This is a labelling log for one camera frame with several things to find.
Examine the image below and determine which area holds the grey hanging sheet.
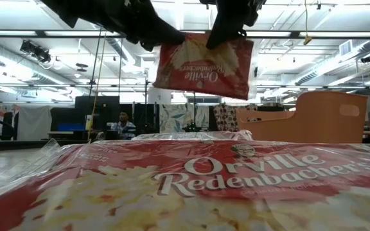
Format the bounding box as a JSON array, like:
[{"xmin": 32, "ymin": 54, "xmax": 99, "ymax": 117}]
[{"xmin": 17, "ymin": 105, "xmax": 53, "ymax": 141}]

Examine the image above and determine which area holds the black monitor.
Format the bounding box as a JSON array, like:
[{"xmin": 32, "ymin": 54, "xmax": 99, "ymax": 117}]
[{"xmin": 74, "ymin": 95, "xmax": 121, "ymax": 132}]

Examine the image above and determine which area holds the black ceiling-mounted device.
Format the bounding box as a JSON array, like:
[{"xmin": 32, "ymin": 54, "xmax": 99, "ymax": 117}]
[{"xmin": 19, "ymin": 39, "xmax": 53, "ymax": 64}]

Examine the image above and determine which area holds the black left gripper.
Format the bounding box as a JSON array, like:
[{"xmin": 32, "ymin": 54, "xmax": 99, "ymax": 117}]
[{"xmin": 39, "ymin": 0, "xmax": 186, "ymax": 53}]

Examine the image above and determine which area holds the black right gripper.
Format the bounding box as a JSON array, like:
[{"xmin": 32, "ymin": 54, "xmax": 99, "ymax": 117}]
[{"xmin": 198, "ymin": 0, "xmax": 268, "ymax": 51}]

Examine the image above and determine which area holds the yellow hanging strap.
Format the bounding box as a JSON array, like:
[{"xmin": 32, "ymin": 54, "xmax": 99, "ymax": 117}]
[{"xmin": 87, "ymin": 31, "xmax": 107, "ymax": 142}]

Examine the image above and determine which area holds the orange plastic basket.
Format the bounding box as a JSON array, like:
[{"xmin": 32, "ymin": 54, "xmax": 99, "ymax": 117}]
[{"xmin": 235, "ymin": 90, "xmax": 369, "ymax": 144}]

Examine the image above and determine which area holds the blue panel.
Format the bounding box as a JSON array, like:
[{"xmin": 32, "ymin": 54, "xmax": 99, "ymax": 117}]
[{"xmin": 57, "ymin": 123, "xmax": 86, "ymax": 133}]

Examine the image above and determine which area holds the dotted pattern partition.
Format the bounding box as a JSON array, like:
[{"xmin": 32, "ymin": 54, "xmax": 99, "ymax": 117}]
[{"xmin": 213, "ymin": 103, "xmax": 239, "ymax": 133}]

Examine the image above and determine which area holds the person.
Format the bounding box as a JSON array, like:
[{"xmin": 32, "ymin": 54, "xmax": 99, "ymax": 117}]
[{"xmin": 110, "ymin": 110, "xmax": 137, "ymax": 141}]

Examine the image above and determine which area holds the red Orville popcorn bag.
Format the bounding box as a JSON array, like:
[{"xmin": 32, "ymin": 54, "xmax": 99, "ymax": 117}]
[
  {"xmin": 130, "ymin": 129, "xmax": 254, "ymax": 142},
  {"xmin": 0, "ymin": 138, "xmax": 370, "ymax": 231},
  {"xmin": 152, "ymin": 31, "xmax": 255, "ymax": 101}
]

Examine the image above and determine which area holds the yellow hanging cable with hook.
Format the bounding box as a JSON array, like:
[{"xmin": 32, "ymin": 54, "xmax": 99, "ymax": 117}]
[{"xmin": 303, "ymin": 0, "xmax": 313, "ymax": 46}]

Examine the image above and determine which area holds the leaf pattern partition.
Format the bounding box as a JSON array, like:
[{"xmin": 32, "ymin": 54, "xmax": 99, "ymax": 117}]
[{"xmin": 159, "ymin": 103, "xmax": 210, "ymax": 133}]

